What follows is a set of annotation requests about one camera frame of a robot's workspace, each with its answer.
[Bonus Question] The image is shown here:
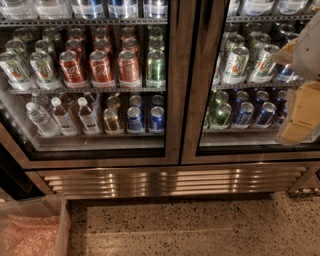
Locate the fridge blue can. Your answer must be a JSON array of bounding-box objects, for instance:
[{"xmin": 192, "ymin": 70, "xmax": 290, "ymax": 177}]
[
  {"xmin": 254, "ymin": 101, "xmax": 276, "ymax": 128},
  {"xmin": 232, "ymin": 102, "xmax": 254, "ymax": 129}
]

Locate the fridge 7up can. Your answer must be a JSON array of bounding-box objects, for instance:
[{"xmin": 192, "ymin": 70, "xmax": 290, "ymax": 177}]
[
  {"xmin": 247, "ymin": 44, "xmax": 280, "ymax": 84},
  {"xmin": 222, "ymin": 46, "xmax": 249, "ymax": 85}
]

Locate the right fridge green can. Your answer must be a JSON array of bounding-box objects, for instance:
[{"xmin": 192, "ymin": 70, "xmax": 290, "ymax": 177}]
[{"xmin": 210, "ymin": 103, "xmax": 232, "ymax": 130}]

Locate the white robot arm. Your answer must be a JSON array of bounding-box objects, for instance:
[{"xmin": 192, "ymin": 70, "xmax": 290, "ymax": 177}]
[{"xmin": 275, "ymin": 12, "xmax": 320, "ymax": 145}]

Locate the left blue can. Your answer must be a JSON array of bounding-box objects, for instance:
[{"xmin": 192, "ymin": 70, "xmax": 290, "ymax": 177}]
[{"xmin": 127, "ymin": 107, "xmax": 145, "ymax": 134}]

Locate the front left 7up can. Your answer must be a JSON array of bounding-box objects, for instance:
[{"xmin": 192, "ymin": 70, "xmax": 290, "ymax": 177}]
[{"xmin": 0, "ymin": 52, "xmax": 35, "ymax": 91}]

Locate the steel fridge bottom grille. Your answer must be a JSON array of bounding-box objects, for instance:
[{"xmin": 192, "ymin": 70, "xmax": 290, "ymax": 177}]
[{"xmin": 27, "ymin": 161, "xmax": 319, "ymax": 200}]

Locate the left water bottle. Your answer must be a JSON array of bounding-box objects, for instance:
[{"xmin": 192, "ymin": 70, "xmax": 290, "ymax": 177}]
[{"xmin": 26, "ymin": 102, "xmax": 60, "ymax": 138}]

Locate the middle water bottle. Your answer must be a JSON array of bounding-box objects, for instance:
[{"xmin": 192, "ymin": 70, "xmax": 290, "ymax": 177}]
[{"xmin": 51, "ymin": 97, "xmax": 79, "ymax": 136}]

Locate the gold drink can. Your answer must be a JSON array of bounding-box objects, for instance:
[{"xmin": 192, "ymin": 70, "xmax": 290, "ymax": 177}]
[{"xmin": 103, "ymin": 108, "xmax": 124, "ymax": 134}]

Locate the water bottle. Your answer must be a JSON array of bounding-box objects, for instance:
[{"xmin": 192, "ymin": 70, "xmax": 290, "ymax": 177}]
[
  {"xmin": 77, "ymin": 97, "xmax": 101, "ymax": 134},
  {"xmin": 51, "ymin": 97, "xmax": 79, "ymax": 136},
  {"xmin": 26, "ymin": 102, "xmax": 60, "ymax": 138}
]

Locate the glass fridge door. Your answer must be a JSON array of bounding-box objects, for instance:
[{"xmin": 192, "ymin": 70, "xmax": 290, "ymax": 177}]
[
  {"xmin": 182, "ymin": 0, "xmax": 320, "ymax": 164},
  {"xmin": 1, "ymin": 0, "xmax": 196, "ymax": 172}
]

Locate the pink bubble wrap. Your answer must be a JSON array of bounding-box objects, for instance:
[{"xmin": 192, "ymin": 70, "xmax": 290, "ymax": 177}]
[{"xmin": 0, "ymin": 214, "xmax": 59, "ymax": 256}]

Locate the front middle cola can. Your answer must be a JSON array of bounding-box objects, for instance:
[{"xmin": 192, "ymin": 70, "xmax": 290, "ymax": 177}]
[{"xmin": 89, "ymin": 50, "xmax": 115, "ymax": 88}]

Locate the right water bottle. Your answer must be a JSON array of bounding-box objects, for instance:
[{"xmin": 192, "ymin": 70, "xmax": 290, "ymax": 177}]
[{"xmin": 77, "ymin": 97, "xmax": 101, "ymax": 134}]

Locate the front left cola can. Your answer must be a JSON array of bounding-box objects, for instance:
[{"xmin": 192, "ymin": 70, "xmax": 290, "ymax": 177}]
[{"xmin": 59, "ymin": 50, "xmax": 88, "ymax": 89}]

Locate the cola can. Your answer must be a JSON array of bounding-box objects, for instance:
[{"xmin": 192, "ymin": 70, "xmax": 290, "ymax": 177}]
[
  {"xmin": 89, "ymin": 50, "xmax": 115, "ymax": 88},
  {"xmin": 118, "ymin": 50, "xmax": 142, "ymax": 88},
  {"xmin": 59, "ymin": 50, "xmax": 88, "ymax": 89}
]

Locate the tall silver blue can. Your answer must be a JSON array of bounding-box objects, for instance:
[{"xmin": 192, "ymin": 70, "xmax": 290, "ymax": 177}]
[{"xmin": 276, "ymin": 64, "xmax": 297, "ymax": 83}]

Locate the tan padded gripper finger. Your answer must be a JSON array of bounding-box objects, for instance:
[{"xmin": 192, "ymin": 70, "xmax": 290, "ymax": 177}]
[{"xmin": 276, "ymin": 81, "xmax": 320, "ymax": 146}]

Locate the clear plastic bin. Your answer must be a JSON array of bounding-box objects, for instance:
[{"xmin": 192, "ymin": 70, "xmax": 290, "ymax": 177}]
[{"xmin": 0, "ymin": 195, "xmax": 71, "ymax": 256}]

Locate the front right cola can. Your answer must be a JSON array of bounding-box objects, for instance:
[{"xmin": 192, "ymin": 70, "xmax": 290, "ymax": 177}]
[{"xmin": 118, "ymin": 50, "xmax": 142, "ymax": 88}]

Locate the green soda can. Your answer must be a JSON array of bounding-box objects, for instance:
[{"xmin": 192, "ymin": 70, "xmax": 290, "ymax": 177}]
[{"xmin": 146, "ymin": 50, "xmax": 166, "ymax": 87}]

